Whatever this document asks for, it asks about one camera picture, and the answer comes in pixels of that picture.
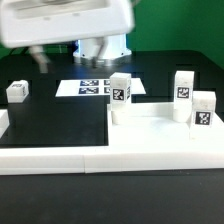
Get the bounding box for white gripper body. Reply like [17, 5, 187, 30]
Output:
[0, 0, 134, 48]

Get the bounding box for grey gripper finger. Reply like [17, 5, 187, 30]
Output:
[90, 37, 108, 68]
[29, 46, 51, 73]

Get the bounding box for white square table top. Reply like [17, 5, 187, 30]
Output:
[107, 103, 224, 149]

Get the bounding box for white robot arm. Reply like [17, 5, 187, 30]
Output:
[0, 0, 134, 73]

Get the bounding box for white sheet with tags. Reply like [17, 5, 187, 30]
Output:
[55, 78, 147, 98]

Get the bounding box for white U-shaped fence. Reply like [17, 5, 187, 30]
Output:
[0, 109, 224, 176]

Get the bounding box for black cables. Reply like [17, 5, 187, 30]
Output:
[8, 44, 34, 56]

